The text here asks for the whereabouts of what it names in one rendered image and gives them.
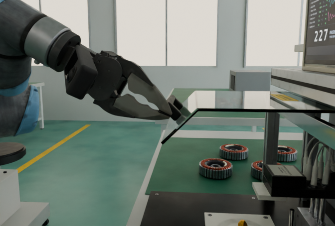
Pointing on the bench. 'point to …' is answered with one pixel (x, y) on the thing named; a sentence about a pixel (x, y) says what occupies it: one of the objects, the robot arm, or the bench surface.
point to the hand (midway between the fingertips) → (163, 112)
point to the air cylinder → (307, 220)
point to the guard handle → (175, 104)
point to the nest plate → (214, 218)
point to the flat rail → (313, 126)
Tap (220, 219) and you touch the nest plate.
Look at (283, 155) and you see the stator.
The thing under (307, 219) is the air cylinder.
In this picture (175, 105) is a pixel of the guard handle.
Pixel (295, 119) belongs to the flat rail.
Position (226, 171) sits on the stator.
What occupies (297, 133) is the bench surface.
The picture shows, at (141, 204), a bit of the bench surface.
